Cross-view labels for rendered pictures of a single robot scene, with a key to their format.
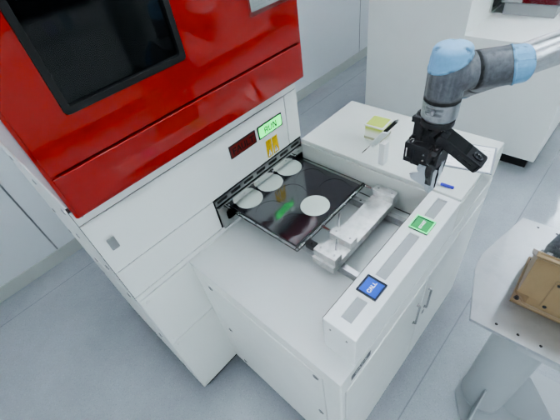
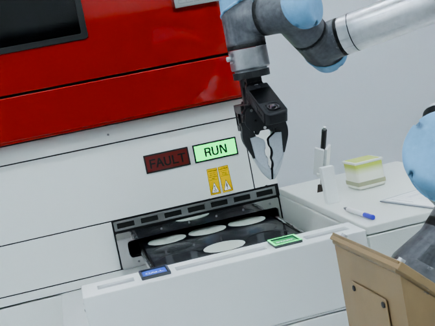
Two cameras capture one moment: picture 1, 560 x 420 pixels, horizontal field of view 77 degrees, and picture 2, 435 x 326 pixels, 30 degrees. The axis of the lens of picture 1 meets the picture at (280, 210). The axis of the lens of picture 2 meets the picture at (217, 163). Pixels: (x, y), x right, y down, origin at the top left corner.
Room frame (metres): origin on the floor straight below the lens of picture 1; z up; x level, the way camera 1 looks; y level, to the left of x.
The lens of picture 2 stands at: (-0.75, -1.07, 1.34)
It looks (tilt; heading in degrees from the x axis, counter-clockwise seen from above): 7 degrees down; 30
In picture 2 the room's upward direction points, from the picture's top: 11 degrees counter-clockwise
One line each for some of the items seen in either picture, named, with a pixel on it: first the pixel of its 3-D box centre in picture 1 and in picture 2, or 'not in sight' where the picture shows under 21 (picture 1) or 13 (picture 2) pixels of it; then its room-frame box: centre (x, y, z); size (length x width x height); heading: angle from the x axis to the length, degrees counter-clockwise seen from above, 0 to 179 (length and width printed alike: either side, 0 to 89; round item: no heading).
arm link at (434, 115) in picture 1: (439, 109); (247, 60); (0.65, -0.37, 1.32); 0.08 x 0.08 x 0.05
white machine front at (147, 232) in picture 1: (217, 182); (124, 200); (0.92, 0.18, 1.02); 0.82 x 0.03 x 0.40; 130
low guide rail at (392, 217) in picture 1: (350, 198); not in sight; (0.93, -0.26, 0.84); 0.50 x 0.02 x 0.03; 40
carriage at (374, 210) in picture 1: (357, 228); not in sight; (0.75, -0.24, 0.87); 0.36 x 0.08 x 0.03; 130
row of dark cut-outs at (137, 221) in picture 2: (260, 170); (195, 208); (1.03, 0.04, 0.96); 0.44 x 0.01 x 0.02; 130
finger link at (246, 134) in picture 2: (431, 168); (253, 135); (0.62, -0.37, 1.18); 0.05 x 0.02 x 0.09; 130
